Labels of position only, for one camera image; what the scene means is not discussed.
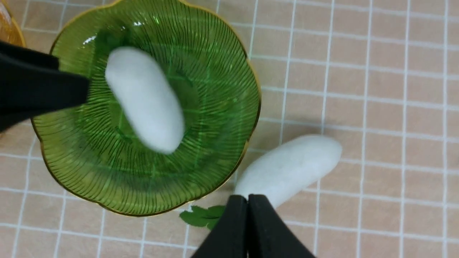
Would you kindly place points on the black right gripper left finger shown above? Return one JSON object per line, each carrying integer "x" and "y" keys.
{"x": 227, "y": 239}

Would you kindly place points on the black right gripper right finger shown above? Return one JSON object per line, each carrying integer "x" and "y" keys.
{"x": 268, "y": 236}

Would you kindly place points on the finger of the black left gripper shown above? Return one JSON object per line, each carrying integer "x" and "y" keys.
{"x": 31, "y": 84}

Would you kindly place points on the white toy radish with leaves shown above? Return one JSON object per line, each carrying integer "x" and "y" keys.
{"x": 289, "y": 168}

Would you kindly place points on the amber ribbed glass plate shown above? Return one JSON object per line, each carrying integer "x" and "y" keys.
{"x": 10, "y": 32}

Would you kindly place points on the green ribbed glass plate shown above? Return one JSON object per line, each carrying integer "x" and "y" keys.
{"x": 91, "y": 150}

